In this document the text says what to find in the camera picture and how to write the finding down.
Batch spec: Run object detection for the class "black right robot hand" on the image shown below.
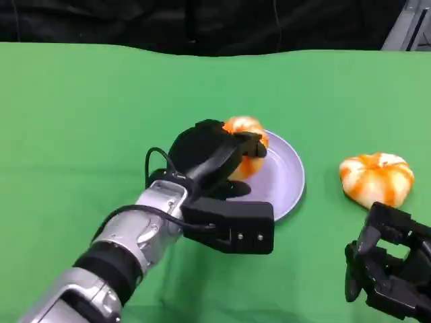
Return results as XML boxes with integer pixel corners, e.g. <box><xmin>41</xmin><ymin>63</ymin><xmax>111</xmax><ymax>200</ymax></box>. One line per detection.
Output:
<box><xmin>343</xmin><ymin>201</ymin><xmax>431</xmax><ymax>323</ymax></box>

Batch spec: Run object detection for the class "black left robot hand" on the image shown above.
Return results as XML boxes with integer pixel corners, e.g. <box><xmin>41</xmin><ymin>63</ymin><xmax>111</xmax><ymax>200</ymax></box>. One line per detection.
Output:
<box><xmin>167</xmin><ymin>118</ymin><xmax>270</xmax><ymax>200</ymax></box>

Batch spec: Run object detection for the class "orange and white bread roll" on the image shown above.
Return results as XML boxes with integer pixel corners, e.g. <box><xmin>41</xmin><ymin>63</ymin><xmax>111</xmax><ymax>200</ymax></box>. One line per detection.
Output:
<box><xmin>339</xmin><ymin>152</ymin><xmax>416</xmax><ymax>209</ymax></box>
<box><xmin>222</xmin><ymin>116</ymin><xmax>270</xmax><ymax>181</ymax></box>

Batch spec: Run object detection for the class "lilac plate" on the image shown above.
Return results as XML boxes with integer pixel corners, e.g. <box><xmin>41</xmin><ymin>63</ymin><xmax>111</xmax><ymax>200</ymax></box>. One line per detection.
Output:
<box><xmin>232</xmin><ymin>129</ymin><xmax>306</xmax><ymax>223</ymax></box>

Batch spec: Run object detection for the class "green table cloth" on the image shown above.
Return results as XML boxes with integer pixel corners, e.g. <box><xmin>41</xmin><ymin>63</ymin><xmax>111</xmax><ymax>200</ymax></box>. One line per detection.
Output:
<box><xmin>0</xmin><ymin>42</ymin><xmax>431</xmax><ymax>323</ymax></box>

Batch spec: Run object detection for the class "black curtain backdrop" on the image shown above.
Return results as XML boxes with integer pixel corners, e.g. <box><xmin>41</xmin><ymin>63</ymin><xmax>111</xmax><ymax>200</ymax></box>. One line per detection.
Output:
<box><xmin>0</xmin><ymin>0</ymin><xmax>407</xmax><ymax>57</ymax></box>

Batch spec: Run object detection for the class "black looped wrist cable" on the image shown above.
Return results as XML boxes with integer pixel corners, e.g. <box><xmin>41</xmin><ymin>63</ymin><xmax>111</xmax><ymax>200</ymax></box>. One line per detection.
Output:
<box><xmin>144</xmin><ymin>147</ymin><xmax>185</xmax><ymax>189</ymax></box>

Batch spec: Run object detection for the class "black camera cable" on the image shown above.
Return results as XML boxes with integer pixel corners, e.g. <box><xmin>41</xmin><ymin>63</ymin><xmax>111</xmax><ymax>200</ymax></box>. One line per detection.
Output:
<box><xmin>90</xmin><ymin>204</ymin><xmax>216</xmax><ymax>243</ymax></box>

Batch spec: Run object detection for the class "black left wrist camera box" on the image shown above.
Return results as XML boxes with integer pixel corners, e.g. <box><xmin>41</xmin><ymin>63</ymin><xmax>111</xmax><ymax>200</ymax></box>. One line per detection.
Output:
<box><xmin>180</xmin><ymin>197</ymin><xmax>275</xmax><ymax>255</ymax></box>

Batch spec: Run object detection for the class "grey metal frame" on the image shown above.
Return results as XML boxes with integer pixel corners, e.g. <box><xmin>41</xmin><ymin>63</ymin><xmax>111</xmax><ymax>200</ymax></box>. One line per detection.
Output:
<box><xmin>380</xmin><ymin>0</ymin><xmax>431</xmax><ymax>52</ymax></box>

